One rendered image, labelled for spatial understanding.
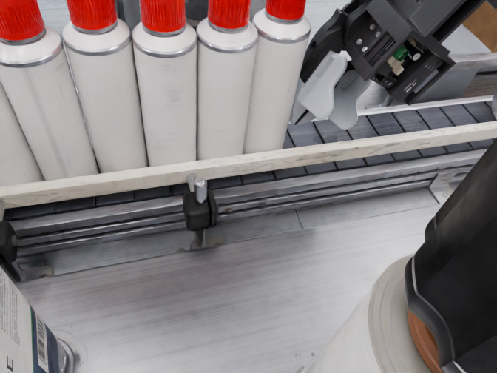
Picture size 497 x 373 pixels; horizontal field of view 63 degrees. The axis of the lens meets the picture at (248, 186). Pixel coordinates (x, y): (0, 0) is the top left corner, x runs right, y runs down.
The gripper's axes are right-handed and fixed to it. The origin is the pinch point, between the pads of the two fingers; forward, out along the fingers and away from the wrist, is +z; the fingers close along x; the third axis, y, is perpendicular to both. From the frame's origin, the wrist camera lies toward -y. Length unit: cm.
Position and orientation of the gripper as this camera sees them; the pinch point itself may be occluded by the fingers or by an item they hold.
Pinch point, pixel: (298, 110)
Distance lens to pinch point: 46.0
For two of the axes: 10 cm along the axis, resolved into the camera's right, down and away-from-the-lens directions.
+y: 2.7, 7.7, -5.8
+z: -5.7, 6.1, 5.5
